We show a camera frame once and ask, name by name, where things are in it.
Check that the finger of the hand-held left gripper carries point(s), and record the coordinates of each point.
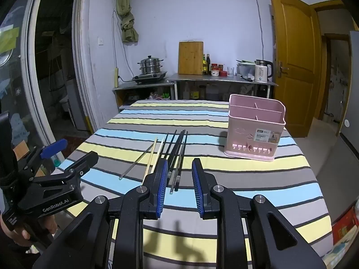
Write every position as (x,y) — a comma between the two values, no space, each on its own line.
(53,147)
(87,159)

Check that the red round tin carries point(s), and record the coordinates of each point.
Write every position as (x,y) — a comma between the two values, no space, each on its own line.
(223,73)

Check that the striped tablecloth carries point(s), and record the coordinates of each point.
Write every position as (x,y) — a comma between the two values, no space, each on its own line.
(196,117)

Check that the wooden cutting board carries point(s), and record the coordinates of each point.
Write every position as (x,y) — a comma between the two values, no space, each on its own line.
(190,58)

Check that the red cardboard box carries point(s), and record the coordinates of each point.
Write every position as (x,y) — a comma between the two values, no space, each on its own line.
(346,224)

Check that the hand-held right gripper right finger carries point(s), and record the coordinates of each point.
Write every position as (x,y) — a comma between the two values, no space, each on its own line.
(197,185)

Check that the dark sauce bottle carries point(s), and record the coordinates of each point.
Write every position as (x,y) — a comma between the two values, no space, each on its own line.
(208,65)

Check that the white electric kettle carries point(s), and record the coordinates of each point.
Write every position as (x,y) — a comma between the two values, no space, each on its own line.
(260,72)

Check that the tall steel shelf table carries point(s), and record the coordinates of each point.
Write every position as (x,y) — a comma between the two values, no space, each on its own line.
(196,78)

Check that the low steel shelf table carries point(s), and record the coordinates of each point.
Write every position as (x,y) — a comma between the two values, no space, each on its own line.
(131,87)

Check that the grey refrigerator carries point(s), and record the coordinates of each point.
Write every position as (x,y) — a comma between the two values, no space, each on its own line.
(352,89)

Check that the clear drinking glass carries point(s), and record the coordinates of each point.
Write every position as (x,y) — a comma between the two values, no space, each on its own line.
(230,72)

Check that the green glass bottle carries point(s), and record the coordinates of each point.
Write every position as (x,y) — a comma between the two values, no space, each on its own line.
(204,67)

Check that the black induction cooker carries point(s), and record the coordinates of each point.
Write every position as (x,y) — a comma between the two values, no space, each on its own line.
(150,78)

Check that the yellow power strip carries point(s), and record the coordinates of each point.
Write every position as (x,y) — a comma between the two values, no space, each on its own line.
(115,78)

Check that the pink plastic utensil basket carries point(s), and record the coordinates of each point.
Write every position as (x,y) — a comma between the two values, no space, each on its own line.
(244,123)

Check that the steel steamer pot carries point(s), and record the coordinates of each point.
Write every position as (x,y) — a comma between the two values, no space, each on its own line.
(151,65)

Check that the wooden door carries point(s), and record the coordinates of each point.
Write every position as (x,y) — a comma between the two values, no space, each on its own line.
(294,47)

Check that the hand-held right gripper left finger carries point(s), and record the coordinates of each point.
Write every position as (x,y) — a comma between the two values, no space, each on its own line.
(162,185)

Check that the person's left hand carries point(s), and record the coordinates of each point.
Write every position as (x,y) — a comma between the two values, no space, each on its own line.
(11,232)

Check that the wooden chopstick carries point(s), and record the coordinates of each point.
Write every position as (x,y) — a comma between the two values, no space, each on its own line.
(150,158)
(160,151)

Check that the hanging green cloth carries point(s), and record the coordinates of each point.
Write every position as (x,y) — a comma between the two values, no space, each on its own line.
(124,11)

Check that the metal chopstick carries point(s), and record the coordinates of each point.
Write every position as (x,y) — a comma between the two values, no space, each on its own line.
(173,179)
(137,161)

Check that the clear plastic food container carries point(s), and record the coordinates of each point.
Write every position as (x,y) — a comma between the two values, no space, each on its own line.
(245,70)

